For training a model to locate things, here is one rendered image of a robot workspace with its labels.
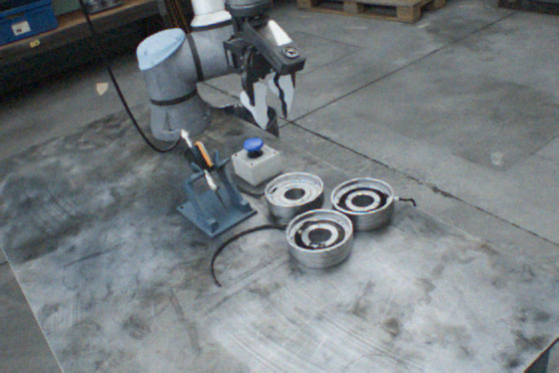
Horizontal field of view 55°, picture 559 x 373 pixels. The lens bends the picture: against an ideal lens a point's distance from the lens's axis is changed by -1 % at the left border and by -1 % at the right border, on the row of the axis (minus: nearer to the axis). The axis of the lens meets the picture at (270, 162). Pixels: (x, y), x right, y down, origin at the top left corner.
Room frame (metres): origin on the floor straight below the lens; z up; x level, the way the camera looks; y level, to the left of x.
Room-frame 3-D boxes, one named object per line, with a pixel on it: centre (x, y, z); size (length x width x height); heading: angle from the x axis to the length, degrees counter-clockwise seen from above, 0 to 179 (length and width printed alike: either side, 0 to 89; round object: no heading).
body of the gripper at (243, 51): (0.87, -0.01, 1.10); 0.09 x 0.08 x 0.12; 31
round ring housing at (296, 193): (0.81, -0.03, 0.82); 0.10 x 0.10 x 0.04
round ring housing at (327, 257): (0.68, -0.05, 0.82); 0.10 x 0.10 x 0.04
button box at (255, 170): (0.95, 0.03, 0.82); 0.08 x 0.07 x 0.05; 31
